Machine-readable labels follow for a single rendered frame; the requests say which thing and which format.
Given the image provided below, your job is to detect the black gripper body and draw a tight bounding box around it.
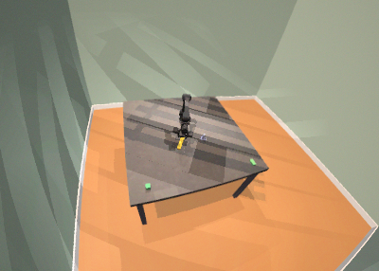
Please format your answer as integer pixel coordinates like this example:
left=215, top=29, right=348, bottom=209
left=172, top=127, right=193, bottom=137

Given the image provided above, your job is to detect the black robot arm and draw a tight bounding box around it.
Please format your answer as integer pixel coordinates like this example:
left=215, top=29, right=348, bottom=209
left=179, top=94, right=191, bottom=137

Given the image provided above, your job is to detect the yellow bar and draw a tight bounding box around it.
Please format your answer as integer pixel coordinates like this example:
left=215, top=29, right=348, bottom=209
left=177, top=137, right=184, bottom=150

